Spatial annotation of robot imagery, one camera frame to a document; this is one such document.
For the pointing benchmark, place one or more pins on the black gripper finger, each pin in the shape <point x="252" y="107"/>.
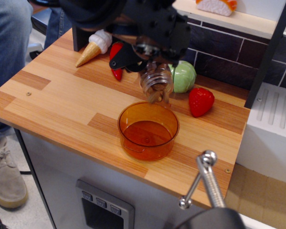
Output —
<point x="174" y="61"/>

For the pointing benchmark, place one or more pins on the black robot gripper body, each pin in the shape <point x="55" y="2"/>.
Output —
<point x="151" y="30"/>

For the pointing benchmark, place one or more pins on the clear almond jar red label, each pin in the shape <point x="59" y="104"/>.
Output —
<point x="156" y="76"/>

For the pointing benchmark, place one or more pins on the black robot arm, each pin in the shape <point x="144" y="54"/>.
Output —
<point x="93" y="15"/>

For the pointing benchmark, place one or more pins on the almonds in pot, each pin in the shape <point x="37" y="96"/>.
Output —
<point x="158" y="96"/>

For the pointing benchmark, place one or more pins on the orange transparent plastic pot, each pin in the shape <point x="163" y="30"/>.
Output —
<point x="147" y="131"/>

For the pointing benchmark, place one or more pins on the green toy cabbage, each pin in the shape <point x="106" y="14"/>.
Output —
<point x="183" y="76"/>

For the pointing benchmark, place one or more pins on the light wooden shelf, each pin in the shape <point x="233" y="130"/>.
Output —
<point x="237" y="21"/>

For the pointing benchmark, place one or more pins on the red toy strawberry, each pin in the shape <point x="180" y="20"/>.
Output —
<point x="200" y="101"/>

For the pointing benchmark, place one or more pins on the red toy chili pepper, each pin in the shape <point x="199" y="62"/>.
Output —
<point x="116" y="47"/>

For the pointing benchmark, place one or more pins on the toy ice cream cone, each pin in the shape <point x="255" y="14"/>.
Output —
<point x="99" y="42"/>

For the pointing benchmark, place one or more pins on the toy salmon sushi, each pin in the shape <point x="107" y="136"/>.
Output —
<point x="221" y="7"/>

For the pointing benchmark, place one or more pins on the white ribbed sink unit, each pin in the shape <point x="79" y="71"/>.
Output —
<point x="263" y="147"/>

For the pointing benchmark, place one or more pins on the blue jeans leg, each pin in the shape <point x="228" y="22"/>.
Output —
<point x="15" y="30"/>

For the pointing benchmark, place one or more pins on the grey control panel with buttons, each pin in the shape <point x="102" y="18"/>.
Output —
<point x="102" y="210"/>

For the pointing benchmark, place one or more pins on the beige suede shoe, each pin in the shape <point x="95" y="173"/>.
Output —
<point x="13" y="191"/>

